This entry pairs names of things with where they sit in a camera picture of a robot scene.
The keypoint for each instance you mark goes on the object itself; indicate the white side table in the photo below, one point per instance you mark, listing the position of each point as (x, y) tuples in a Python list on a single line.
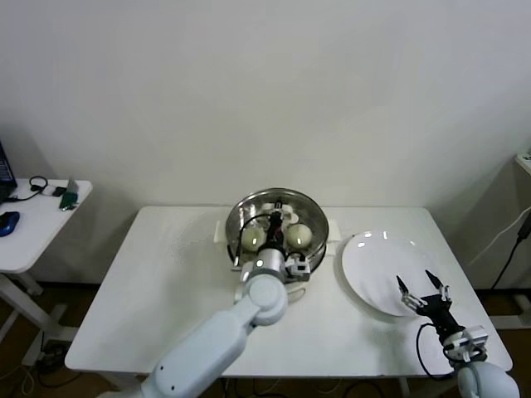
[(37, 232)]

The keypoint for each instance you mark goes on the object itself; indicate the perforated steel steamer basket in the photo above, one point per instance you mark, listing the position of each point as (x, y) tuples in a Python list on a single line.
[(321, 248)]

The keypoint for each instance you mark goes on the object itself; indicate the white steamed baozi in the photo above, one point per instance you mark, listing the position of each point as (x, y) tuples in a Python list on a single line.
[(254, 239), (299, 236)]

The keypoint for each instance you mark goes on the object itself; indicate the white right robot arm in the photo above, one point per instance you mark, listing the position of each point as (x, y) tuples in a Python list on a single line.
[(485, 381)]

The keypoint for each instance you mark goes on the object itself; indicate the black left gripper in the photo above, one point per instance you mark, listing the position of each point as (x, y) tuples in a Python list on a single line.
[(274, 232)]

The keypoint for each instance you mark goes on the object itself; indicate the large white plate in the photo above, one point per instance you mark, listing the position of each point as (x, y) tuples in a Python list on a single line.
[(373, 265)]

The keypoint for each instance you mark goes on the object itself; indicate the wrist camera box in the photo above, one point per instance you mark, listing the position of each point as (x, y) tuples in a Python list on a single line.
[(298, 268), (476, 336)]

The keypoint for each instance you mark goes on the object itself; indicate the white stand foot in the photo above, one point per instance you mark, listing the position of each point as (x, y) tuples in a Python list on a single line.
[(510, 319)]

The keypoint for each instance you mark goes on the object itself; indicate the small white adapter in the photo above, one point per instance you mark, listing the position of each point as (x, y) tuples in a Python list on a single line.
[(49, 191)]

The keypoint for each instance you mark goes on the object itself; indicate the green circuit board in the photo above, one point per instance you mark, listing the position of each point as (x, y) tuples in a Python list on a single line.
[(70, 195)]

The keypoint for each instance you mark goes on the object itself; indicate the cream electric cooking pot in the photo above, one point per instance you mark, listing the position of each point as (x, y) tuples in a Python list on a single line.
[(335, 233)]

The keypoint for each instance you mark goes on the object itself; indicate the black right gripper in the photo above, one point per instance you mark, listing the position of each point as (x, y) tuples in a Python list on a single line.
[(437, 313)]

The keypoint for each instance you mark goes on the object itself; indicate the floor power strip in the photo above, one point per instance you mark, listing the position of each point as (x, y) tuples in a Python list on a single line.
[(50, 354)]

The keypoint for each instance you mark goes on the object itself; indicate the blue computer mouse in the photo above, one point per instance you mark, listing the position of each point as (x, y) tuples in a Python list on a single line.
[(9, 221)]

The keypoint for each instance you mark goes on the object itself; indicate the small black device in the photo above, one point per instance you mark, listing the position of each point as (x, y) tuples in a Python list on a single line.
[(60, 191)]

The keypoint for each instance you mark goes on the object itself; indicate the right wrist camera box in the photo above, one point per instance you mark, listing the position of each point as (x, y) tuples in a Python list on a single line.
[(476, 336)]

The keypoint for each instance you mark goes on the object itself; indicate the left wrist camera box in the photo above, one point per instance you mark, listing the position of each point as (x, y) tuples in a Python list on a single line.
[(298, 268)]

